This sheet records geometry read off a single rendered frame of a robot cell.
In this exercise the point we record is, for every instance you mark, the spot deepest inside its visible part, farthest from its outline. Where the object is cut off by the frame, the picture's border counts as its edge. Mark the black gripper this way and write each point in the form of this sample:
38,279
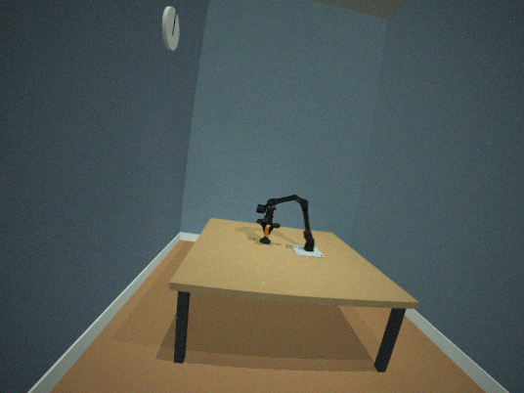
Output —
276,225

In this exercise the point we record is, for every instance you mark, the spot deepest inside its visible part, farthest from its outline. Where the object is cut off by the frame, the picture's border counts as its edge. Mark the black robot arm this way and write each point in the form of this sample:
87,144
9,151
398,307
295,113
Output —
304,205

